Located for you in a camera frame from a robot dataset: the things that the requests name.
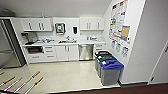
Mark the stainless steel dishwasher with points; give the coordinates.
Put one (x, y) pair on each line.
(86, 52)

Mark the stack of white plates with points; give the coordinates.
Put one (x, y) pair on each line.
(93, 38)

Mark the narrow white drawer unit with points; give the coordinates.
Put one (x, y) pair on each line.
(99, 49)

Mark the white two-door base cabinet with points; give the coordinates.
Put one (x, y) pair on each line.
(66, 53)

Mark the green-lid trash bin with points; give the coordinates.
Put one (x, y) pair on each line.
(107, 57)

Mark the steel paper towel dispenser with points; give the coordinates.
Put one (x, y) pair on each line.
(59, 28)

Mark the wide white drawer unit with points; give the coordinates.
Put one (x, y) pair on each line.
(49, 53)

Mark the blue-lid trash bin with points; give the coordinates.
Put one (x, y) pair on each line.
(111, 71)

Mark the black built-in microwave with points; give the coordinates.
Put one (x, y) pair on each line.
(34, 50)

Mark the dark coffee machine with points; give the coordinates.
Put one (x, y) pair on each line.
(30, 37)

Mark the stainless steel refrigerator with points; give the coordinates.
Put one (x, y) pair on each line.
(9, 46)

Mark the white door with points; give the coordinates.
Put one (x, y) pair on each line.
(160, 63)

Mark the black wall soap dispenser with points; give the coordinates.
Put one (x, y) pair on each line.
(75, 30)

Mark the small blue wall sign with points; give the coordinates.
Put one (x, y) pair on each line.
(113, 44)

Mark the small black wall sign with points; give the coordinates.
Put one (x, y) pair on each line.
(125, 51)

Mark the large colourful wall poster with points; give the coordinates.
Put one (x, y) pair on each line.
(118, 20)

